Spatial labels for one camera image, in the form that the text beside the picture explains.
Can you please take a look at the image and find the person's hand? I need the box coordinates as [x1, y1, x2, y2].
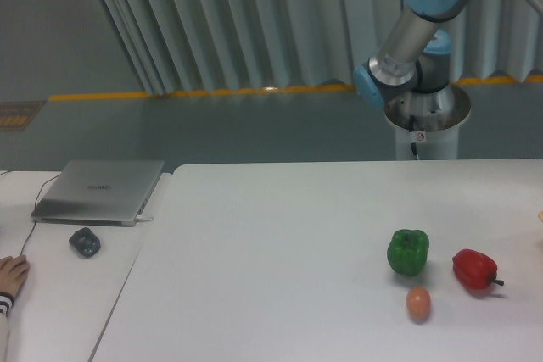
[0, 255, 30, 298]

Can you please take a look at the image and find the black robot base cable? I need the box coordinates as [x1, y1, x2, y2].
[408, 114, 421, 161]

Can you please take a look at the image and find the red bell pepper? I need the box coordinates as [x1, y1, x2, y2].
[452, 248, 504, 291]

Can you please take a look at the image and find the thin dark mouse cable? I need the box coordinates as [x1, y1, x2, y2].
[0, 169, 63, 257]

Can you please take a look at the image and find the white folded curtain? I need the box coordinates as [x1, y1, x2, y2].
[76, 0, 543, 96]

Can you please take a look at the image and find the striped sleeve forearm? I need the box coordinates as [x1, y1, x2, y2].
[0, 292, 14, 362]

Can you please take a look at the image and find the brown egg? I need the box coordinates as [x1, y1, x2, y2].
[406, 287, 431, 320]

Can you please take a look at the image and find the small black device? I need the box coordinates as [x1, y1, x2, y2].
[69, 227, 101, 259]

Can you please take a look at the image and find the green bell pepper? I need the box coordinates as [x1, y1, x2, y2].
[387, 229, 429, 277]

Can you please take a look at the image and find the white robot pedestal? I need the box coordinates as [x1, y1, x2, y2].
[384, 85, 472, 160]

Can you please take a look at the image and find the silver closed laptop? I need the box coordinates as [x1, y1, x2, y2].
[31, 160, 165, 226]

